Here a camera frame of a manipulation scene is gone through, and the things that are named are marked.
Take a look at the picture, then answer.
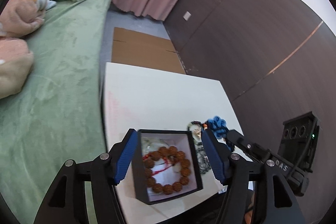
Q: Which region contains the blue knotted cord ornament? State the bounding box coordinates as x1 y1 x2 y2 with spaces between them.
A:
204 116 228 139

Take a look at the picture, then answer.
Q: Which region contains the green bed sheet mattress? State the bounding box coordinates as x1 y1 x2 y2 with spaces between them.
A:
1 0 111 223

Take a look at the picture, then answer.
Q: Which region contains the dark multicolour bead bracelet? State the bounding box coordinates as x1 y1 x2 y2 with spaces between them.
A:
186 120 207 147

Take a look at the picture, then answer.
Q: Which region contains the black cable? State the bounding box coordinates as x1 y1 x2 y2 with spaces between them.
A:
294 118 318 169

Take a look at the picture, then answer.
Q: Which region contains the silver bead chain necklace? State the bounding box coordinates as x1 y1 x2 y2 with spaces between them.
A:
196 144 214 175

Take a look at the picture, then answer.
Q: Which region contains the white wall switch plate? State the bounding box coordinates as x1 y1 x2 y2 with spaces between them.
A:
183 11 191 21

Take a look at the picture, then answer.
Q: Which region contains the brown rudraksha bead bracelet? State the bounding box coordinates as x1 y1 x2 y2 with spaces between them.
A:
142 145 192 195

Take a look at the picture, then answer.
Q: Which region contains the black jewelry box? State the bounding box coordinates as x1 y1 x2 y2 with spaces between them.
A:
131 129 203 205

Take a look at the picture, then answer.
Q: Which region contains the pink fluffy blanket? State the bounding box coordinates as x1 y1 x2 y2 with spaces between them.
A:
1 0 56 98

